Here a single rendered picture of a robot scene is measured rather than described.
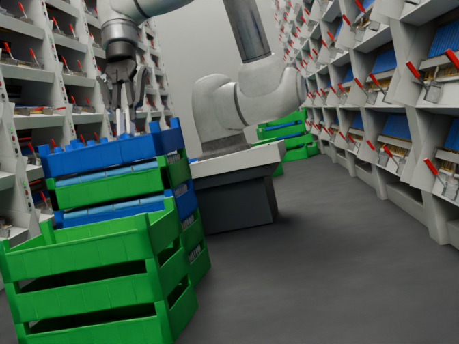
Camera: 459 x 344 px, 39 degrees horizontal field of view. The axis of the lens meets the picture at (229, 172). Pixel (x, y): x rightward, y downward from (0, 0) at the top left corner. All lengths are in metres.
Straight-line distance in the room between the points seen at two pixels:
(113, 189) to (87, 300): 0.38
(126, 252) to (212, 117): 1.07
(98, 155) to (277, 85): 0.77
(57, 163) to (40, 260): 0.39
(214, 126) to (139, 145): 0.70
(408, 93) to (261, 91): 0.75
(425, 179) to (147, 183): 0.62
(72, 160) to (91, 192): 0.09
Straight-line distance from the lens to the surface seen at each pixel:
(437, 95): 1.31
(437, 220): 1.51
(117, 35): 1.64
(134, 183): 1.52
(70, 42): 3.38
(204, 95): 2.18
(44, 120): 2.71
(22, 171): 2.35
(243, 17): 2.11
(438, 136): 1.48
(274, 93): 2.11
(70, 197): 1.59
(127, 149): 1.52
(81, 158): 1.56
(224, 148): 2.17
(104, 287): 1.22
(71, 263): 1.23
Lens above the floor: 0.38
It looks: 5 degrees down
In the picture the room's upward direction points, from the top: 12 degrees counter-clockwise
